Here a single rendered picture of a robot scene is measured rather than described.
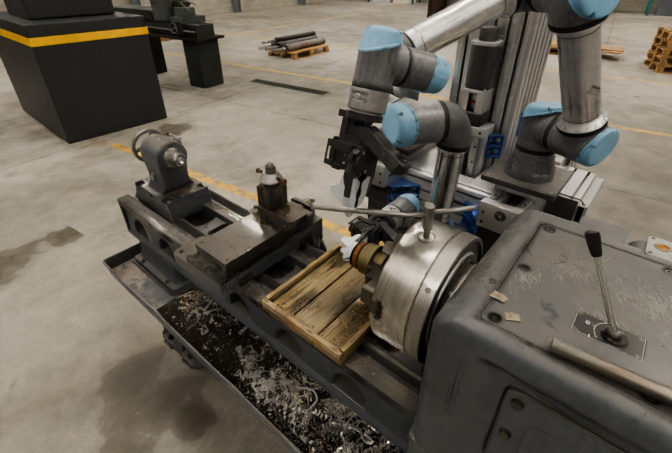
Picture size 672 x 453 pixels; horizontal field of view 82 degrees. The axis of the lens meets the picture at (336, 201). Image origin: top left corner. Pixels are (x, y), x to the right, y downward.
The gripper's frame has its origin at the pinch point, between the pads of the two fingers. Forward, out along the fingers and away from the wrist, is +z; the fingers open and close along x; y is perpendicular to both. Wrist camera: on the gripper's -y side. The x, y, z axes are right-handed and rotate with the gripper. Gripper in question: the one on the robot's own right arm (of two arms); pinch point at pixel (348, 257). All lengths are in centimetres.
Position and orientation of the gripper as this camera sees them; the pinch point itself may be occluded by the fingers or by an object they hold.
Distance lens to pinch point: 103.2
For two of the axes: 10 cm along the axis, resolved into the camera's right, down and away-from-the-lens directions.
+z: -6.5, 4.0, -6.5
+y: -7.6, -3.4, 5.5
